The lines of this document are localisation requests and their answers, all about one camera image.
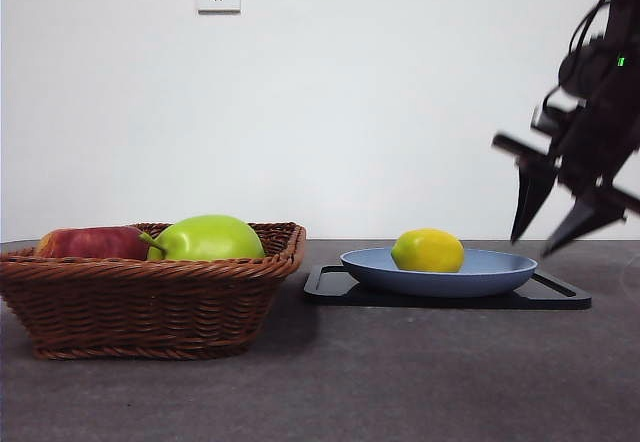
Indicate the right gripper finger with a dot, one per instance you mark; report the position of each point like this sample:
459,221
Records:
580,224
532,192

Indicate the yellow lemon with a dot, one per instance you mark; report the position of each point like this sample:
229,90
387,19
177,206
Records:
430,251

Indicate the blue round plate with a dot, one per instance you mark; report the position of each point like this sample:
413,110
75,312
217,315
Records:
440,282

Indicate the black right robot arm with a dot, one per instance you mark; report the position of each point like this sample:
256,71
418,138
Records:
607,69

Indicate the brown wicker basket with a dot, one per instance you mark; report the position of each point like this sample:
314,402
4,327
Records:
140,307

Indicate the black flat tray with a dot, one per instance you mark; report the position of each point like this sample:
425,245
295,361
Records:
330,294

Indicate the green apple with stem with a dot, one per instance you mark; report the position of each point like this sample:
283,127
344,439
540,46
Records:
210,239

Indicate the red apple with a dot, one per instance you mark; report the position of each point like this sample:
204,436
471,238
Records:
90,243

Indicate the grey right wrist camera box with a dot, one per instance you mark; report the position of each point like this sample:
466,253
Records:
547,121

